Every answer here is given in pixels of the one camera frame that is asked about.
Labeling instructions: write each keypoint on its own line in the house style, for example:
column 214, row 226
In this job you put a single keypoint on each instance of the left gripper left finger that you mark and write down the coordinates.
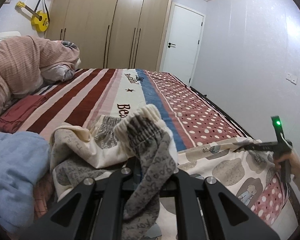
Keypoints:
column 92, row 210

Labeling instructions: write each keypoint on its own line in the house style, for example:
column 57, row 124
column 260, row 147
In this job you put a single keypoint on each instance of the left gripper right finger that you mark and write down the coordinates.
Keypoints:
column 205, row 209

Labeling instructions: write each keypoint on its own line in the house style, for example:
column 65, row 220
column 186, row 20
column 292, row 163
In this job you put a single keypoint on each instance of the cream patterned pajama pants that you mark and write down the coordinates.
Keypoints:
column 78, row 153

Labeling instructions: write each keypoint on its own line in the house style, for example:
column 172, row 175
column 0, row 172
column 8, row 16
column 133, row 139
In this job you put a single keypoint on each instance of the right hand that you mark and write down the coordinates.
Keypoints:
column 294, row 161

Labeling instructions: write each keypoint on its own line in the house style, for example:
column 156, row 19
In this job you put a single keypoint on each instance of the pink checked garment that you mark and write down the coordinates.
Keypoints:
column 42, row 193

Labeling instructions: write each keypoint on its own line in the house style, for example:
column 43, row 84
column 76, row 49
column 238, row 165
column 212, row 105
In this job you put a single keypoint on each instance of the striped polka dot bed blanket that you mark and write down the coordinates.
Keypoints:
column 190, row 116

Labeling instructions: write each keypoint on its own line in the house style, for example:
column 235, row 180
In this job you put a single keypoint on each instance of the light blue folded garment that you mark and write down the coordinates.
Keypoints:
column 24, row 160

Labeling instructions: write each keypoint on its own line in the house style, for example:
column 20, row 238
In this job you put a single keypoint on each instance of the dark red folded garment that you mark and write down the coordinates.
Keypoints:
column 15, row 116

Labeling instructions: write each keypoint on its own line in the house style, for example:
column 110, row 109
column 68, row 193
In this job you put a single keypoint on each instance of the white door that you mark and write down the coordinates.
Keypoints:
column 185, row 30

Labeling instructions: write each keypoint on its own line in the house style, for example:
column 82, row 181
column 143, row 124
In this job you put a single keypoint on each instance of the pink striped duvet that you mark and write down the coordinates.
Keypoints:
column 28, row 63

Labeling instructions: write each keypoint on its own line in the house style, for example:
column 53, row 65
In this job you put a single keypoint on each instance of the wooden wardrobe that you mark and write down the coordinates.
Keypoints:
column 112, row 33

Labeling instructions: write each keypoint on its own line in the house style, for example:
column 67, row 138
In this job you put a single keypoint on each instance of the yellow ukulele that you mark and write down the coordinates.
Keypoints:
column 40, row 15

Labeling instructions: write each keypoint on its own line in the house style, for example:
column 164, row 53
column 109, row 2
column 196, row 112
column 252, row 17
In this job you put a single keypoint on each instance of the white headboard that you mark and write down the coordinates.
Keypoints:
column 8, row 34

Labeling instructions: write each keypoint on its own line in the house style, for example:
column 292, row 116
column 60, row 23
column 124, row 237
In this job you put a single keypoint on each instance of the white wall switch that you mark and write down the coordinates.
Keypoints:
column 292, row 78

